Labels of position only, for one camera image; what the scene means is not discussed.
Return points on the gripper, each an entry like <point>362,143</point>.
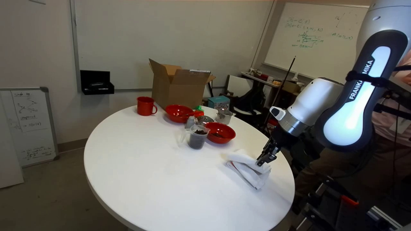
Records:
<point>284,138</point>

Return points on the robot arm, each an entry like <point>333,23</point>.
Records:
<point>314,99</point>

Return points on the white towel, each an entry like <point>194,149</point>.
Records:
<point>247,170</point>

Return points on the red bowl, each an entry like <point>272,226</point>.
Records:
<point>221,133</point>
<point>177,114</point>

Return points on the metal cup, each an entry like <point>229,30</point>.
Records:
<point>223,117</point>

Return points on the metal bowl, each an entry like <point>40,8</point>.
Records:
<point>205,119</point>

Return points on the teal box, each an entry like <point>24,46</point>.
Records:
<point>218,102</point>

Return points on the black pole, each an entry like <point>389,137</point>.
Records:
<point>282,83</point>

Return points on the clear measuring cup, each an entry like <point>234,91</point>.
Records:
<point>196,138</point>

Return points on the chair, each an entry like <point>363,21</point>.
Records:
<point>239,86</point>

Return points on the cluttered desk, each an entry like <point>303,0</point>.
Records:
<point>266,78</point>

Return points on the orange bottle with green cap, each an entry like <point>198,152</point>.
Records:
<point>199,111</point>

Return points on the small grey shaker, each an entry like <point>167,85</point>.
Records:
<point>190,122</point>

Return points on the cardboard box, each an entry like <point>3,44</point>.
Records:
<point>178,88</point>

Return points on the whiteboard with green writing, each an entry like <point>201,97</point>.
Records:
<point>314,38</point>

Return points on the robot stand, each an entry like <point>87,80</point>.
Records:
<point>382,218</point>

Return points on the red mug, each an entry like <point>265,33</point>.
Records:
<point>145,106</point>

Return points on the small framed whiteboard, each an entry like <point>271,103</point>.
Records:
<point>30,128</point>

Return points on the large wall whiteboard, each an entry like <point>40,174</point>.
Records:
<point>173,38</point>

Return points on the black wall tray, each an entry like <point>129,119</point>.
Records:
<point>96,84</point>

